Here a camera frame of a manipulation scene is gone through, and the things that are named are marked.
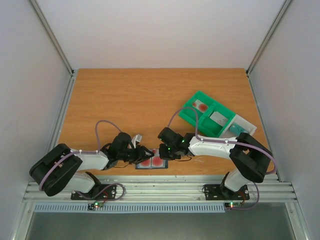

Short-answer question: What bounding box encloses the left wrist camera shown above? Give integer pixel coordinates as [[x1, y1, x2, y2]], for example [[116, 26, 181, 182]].
[[131, 134, 142, 146]]

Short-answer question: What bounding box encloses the grey slotted cable duct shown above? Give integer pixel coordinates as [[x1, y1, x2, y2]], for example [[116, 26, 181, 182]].
[[34, 202, 225, 214]]

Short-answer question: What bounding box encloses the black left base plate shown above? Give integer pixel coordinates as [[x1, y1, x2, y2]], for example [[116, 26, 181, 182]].
[[70, 184, 117, 201]]

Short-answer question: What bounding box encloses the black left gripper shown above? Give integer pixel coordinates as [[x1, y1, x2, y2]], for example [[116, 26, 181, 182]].
[[118, 145, 155, 165]]

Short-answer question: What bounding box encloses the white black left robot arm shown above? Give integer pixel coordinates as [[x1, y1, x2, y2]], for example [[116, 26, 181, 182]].
[[29, 132, 168, 201]]

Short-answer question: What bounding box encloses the dark blue card holder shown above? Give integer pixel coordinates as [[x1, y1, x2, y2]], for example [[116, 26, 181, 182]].
[[135, 149, 168, 170]]

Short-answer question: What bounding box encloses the white card with red circles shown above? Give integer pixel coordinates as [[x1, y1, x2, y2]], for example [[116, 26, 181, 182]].
[[192, 99, 208, 113], [151, 149, 163, 168]]

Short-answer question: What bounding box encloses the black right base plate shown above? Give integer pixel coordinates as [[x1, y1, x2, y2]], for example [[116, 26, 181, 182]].
[[201, 184, 250, 201]]

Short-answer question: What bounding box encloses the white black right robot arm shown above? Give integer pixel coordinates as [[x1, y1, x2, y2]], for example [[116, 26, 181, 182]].
[[158, 127, 272, 200]]

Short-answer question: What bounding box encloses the grey white card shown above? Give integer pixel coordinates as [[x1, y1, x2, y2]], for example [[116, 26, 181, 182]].
[[209, 111, 231, 127]]

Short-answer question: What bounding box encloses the white translucent plastic bin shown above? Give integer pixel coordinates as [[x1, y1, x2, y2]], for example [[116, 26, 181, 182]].
[[222, 114, 257, 138]]

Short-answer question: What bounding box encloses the teal card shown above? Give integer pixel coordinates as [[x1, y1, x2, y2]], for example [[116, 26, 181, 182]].
[[229, 123, 248, 136]]

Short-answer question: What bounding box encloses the aluminium frame rail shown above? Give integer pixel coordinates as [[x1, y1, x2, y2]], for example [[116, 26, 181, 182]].
[[22, 174, 298, 203]]

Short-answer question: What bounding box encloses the green plastic bin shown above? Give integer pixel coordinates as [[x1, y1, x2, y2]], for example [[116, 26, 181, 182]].
[[179, 91, 218, 127]]

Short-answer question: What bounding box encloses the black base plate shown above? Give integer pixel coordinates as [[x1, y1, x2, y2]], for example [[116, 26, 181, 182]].
[[70, 184, 117, 201], [201, 184, 250, 201]]

